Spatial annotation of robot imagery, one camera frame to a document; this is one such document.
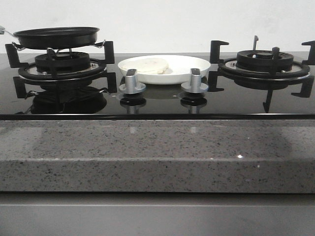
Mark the white plate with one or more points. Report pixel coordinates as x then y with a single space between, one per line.
178 70

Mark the fried egg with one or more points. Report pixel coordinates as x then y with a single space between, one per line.
146 65

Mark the black frying pan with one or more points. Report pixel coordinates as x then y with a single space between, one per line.
57 38

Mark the left silver stove knob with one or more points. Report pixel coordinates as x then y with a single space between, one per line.
132 85

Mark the silver stove knob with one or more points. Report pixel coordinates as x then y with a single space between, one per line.
194 85
132 85

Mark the right silver stove knob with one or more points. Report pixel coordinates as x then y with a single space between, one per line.
194 85

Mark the black glass cooktop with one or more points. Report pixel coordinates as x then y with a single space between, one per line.
100 99

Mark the left black gas burner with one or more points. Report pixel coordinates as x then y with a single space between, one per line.
65 62

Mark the black gas burner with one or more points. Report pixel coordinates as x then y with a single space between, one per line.
65 62
262 61

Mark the right black gas burner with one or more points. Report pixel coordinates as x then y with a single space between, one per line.
262 61

